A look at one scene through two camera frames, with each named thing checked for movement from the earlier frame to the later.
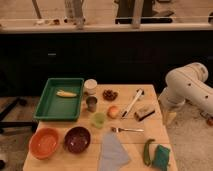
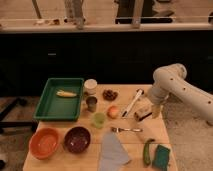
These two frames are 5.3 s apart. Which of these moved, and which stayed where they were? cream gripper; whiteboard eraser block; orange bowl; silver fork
Moved: cream gripper
Stayed: whiteboard eraser block; orange bowl; silver fork
